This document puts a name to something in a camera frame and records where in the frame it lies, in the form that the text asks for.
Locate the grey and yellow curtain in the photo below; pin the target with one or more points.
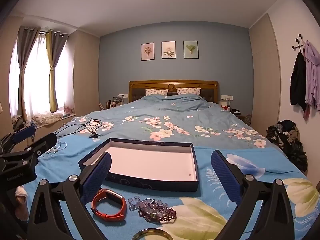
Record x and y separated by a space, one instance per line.
53 55

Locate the white sheer curtain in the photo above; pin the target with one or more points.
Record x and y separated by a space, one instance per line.
37 80

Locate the black wall coat rack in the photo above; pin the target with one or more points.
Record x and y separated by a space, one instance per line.
298 45

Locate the maroon scarf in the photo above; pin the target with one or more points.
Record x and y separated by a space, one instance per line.
306 112

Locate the small pink fan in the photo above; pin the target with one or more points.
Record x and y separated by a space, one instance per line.
68 110

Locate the pile of light bedding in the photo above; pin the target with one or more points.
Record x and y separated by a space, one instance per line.
47 118

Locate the white wall socket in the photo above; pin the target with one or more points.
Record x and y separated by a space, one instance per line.
123 95
227 97

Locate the white flower framed picture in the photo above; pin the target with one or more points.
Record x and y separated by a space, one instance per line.
168 50

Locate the bedside cosmetics clutter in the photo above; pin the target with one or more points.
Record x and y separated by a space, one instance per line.
115 103

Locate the purple jacket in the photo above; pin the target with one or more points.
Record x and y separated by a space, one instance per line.
312 75

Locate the olive gold bangle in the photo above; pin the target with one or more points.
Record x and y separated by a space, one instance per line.
150 230

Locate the orange smart watch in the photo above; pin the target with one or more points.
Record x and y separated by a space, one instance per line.
110 216

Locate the black jacket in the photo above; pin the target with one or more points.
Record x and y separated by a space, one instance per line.
297 80

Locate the wooden bed headboard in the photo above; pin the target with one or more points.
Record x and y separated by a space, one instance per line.
172 83

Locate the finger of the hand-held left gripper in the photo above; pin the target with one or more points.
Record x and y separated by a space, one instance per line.
46 141
23 133

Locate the white dotted pillow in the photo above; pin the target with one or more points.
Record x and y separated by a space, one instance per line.
156 92
188 91

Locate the light blue flower blanket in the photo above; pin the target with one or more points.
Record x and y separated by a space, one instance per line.
212 205

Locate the person's left hand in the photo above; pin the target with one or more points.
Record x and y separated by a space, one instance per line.
22 202

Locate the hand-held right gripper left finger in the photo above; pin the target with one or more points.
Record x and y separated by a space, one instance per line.
97 177

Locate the dark blue box lid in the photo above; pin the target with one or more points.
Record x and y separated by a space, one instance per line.
150 160

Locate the grey-blue floral duvet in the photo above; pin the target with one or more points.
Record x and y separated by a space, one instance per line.
175 110

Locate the pink flower framed picture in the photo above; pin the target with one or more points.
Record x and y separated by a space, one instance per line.
147 51

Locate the white earphones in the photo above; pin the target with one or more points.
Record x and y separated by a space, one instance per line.
53 151

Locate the beige wardrobe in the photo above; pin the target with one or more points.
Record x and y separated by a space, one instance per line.
265 80

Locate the green leaf framed picture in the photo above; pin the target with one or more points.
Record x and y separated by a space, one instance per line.
190 49

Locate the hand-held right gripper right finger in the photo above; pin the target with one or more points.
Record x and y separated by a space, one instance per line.
225 177

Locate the pile of dark clothes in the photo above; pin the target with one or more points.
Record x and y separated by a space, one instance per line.
292 145

